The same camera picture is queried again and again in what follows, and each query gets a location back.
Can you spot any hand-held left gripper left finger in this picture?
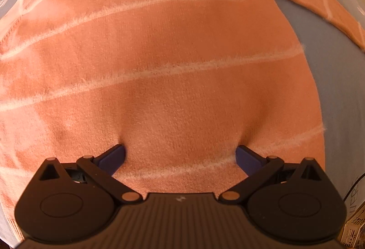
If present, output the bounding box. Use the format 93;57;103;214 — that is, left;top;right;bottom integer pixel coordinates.
38;144;143;204

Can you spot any black cable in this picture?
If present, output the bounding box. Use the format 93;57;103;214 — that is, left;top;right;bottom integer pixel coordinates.
344;178;360;201

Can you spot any orange striped sweater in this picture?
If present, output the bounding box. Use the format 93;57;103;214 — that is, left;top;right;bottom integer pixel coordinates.
0;0;365;241

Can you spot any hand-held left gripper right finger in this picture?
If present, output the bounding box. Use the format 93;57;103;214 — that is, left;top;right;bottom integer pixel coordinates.
219;145;328;205

